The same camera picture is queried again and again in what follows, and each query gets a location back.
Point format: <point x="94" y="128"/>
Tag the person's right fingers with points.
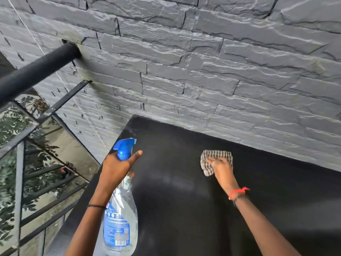
<point x="211" y="162"/>

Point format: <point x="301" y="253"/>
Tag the black metal railing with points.
<point x="29" y="135"/>

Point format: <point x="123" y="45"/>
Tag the person's left forearm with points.
<point x="88" y="226"/>

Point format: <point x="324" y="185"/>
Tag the person's right hand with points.
<point x="222" y="171"/>

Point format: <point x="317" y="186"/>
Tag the person's left hand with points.
<point x="114" y="170"/>

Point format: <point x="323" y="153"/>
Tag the green tree foliage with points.
<point x="16" y="167"/>

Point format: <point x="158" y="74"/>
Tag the clear spray bottle blue nozzle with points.
<point x="121" y="205"/>

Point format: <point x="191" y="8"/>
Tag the person's left thumb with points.
<point x="134" y="157"/>

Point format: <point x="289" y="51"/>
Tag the red thread wristband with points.
<point x="238" y="191"/>

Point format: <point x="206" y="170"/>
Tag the person's right forearm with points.
<point x="262" y="227"/>

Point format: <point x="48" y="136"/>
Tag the checkered cleaning cloth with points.
<point x="213" y="158"/>

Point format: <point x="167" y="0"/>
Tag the black thread wristband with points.
<point x="96" y="206"/>

